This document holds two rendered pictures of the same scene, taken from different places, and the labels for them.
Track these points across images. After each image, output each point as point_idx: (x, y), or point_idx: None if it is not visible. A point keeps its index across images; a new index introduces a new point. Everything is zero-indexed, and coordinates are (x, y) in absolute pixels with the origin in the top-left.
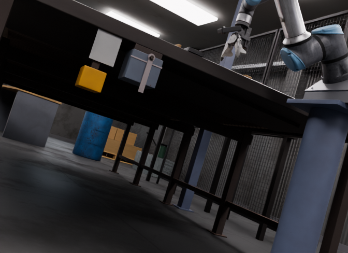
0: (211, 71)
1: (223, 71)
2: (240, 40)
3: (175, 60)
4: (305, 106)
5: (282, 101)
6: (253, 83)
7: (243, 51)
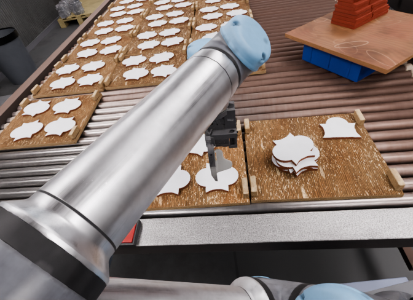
0: (159, 251)
1: (177, 248)
2: (211, 153)
3: None
4: None
5: (306, 247)
6: (236, 245)
7: (225, 164)
